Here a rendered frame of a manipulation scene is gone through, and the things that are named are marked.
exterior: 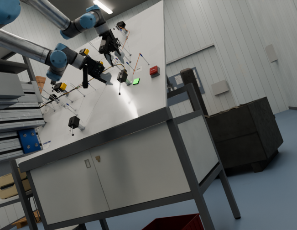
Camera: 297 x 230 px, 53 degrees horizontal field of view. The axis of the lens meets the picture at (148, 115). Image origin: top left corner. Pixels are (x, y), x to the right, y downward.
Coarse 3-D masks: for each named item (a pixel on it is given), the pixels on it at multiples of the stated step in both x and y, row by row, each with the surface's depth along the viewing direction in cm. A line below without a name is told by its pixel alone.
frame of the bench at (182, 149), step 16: (192, 112) 190; (176, 128) 158; (208, 128) 210; (176, 144) 158; (192, 176) 156; (208, 176) 179; (224, 176) 205; (32, 192) 208; (192, 192) 157; (128, 208) 175; (144, 208) 170; (64, 224) 198; (208, 224) 155
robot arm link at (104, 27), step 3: (105, 24) 168; (96, 27) 168; (99, 27) 167; (102, 27) 167; (105, 27) 168; (108, 27) 170; (96, 30) 169; (99, 30) 168; (102, 30) 168; (105, 30) 168; (108, 30) 170; (99, 33) 169
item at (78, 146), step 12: (168, 108) 158; (132, 120) 163; (144, 120) 160; (156, 120) 157; (108, 132) 171; (120, 132) 167; (132, 132) 164; (72, 144) 183; (84, 144) 179; (96, 144) 175; (48, 156) 192; (60, 156) 188; (24, 168) 203
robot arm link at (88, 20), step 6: (90, 12) 158; (96, 12) 162; (78, 18) 158; (84, 18) 154; (90, 18) 154; (96, 18) 159; (78, 24) 158; (84, 24) 155; (90, 24) 155; (78, 30) 160; (84, 30) 161
